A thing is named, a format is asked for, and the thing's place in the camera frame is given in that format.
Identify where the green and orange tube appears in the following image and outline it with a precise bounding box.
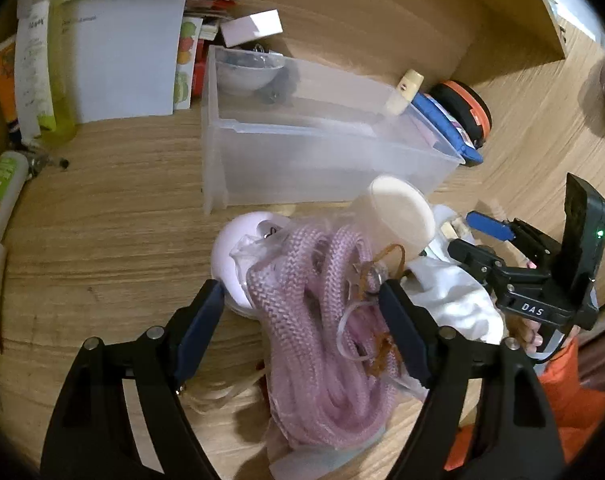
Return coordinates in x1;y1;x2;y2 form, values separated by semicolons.
0;152;30;246

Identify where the brown cord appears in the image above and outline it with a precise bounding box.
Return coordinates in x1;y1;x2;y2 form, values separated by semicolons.
349;244;408;377

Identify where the blue zip pouch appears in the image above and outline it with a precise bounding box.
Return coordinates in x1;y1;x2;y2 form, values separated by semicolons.
411;91;484;167

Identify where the pink braided rope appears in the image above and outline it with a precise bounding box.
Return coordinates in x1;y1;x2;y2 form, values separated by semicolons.
247;224;413;448

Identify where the large white paper sheet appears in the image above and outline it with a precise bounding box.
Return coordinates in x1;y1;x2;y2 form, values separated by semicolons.
62;0;190;123

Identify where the black and orange round case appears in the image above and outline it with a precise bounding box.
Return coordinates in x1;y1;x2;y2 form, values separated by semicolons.
429;80;492;148

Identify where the white cloth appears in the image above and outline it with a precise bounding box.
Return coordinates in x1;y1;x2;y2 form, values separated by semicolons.
399;202;505;346

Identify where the translucent bowl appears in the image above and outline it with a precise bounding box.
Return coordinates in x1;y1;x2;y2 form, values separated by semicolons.
215;52;286;93

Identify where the yellow-green bottle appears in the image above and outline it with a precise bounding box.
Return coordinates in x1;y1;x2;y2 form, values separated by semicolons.
35;0;78;148

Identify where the wooden desktop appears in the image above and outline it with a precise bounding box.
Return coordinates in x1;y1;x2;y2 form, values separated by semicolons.
0;0;605;480

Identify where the cream cylindrical cup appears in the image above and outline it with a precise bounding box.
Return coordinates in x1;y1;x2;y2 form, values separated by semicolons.
349;175;437;266

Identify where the person's right forearm orange sleeve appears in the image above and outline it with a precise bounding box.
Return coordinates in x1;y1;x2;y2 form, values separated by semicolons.
445;335;605;472

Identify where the clear plastic storage bin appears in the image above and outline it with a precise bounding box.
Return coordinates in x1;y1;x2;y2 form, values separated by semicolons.
201;45;465;216

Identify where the small white box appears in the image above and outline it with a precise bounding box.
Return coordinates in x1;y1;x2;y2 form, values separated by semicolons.
220;10;283;47

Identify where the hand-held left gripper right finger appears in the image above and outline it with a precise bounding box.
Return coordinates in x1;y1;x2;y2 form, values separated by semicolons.
379;279;568;480

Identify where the stack of books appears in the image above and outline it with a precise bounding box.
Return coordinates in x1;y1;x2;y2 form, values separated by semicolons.
185;0;246;41

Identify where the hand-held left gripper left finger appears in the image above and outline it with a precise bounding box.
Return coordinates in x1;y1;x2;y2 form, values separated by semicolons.
40;279;226;480

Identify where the person's right hand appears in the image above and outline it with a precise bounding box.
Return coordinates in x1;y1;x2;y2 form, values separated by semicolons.
509;317;546;357

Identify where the white round device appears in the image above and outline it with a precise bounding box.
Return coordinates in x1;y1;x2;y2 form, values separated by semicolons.
211;211;296;318

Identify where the fruit printed carton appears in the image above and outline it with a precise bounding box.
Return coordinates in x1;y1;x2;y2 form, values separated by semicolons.
174;17;203;110

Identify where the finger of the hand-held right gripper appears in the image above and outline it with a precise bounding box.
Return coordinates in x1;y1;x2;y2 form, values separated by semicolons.
465;211;563;272
447;238;509;294

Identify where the cream small bottle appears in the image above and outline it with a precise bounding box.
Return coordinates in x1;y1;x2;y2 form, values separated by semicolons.
386;69;424;116

